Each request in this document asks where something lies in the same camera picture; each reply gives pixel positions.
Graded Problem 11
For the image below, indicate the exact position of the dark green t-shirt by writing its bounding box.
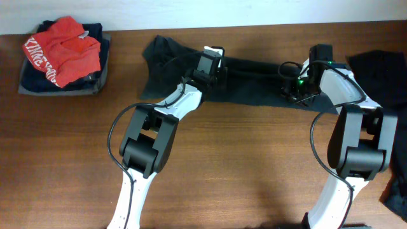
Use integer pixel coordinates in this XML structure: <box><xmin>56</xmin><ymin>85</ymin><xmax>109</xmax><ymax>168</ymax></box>
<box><xmin>139</xmin><ymin>34</ymin><xmax>340</xmax><ymax>115</ymax></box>

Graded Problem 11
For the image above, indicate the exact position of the black garment white logo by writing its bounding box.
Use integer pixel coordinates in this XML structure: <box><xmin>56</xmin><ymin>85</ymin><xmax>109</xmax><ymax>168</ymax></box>
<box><xmin>347</xmin><ymin>50</ymin><xmax>406</xmax><ymax>221</ymax></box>

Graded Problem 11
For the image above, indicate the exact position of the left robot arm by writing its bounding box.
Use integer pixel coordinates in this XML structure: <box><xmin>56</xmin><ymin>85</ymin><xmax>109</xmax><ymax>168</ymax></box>
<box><xmin>108</xmin><ymin>46</ymin><xmax>226</xmax><ymax>229</ymax></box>

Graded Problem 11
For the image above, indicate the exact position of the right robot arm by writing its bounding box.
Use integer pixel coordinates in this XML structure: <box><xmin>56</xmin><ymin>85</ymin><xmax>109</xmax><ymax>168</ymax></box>
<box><xmin>278</xmin><ymin>44</ymin><xmax>397</xmax><ymax>229</ymax></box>

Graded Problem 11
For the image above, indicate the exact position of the grey folded garment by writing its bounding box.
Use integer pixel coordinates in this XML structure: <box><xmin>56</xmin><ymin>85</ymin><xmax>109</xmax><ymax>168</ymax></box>
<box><xmin>18</xmin><ymin>32</ymin><xmax>111</xmax><ymax>96</ymax></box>

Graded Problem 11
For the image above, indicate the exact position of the red folded shirt white lettering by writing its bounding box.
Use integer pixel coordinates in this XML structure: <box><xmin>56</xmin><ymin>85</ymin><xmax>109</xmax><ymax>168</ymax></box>
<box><xmin>22</xmin><ymin>17</ymin><xmax>100</xmax><ymax>88</ymax></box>

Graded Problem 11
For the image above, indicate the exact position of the navy folded garment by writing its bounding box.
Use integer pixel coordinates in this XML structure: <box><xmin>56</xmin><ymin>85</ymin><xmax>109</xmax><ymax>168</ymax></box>
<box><xmin>20</xmin><ymin>23</ymin><xmax>111</xmax><ymax>95</ymax></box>

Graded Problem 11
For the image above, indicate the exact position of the right black camera cable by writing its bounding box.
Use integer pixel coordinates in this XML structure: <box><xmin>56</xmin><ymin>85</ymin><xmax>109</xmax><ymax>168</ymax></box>
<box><xmin>277</xmin><ymin>60</ymin><xmax>366</xmax><ymax>229</ymax></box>

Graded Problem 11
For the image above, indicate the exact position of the black camera cable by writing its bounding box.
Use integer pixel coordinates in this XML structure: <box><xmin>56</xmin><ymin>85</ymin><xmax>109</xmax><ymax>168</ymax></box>
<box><xmin>106</xmin><ymin>46</ymin><xmax>226</xmax><ymax>229</ymax></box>
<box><xmin>277</xmin><ymin>60</ymin><xmax>366</xmax><ymax>229</ymax></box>

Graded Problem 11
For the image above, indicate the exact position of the left black camera cable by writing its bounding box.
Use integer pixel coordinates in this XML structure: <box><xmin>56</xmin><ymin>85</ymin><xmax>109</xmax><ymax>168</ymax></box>
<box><xmin>106</xmin><ymin>46</ymin><xmax>226</xmax><ymax>229</ymax></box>

